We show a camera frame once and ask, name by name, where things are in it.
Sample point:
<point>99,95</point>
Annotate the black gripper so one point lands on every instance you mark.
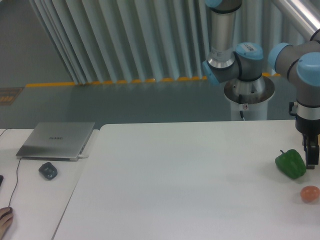
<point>307,122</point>

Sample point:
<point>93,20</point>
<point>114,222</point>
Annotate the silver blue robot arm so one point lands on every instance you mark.
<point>240,67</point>

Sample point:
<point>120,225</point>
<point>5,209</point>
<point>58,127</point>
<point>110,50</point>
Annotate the green bell pepper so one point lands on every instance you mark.
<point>291,164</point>

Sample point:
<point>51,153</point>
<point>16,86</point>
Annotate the person's hand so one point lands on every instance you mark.
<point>5,220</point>

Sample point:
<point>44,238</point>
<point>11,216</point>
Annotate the brown egg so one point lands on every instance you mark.
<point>310,193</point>

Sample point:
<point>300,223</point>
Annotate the white laptop charger plug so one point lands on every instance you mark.
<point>82,156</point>

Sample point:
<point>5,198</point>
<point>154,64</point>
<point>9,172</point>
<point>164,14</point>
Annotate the white folding screen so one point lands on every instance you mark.
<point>128,40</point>

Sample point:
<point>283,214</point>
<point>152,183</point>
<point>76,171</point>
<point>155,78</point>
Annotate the silver closed laptop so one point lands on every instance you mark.
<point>61,141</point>

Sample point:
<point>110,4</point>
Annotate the small black tray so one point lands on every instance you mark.
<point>48,171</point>

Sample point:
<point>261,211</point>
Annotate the black computer mouse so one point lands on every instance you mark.
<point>10,210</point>

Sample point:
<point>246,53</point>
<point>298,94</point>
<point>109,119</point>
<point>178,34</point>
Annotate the black keyboard edge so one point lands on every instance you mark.
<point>1,179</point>

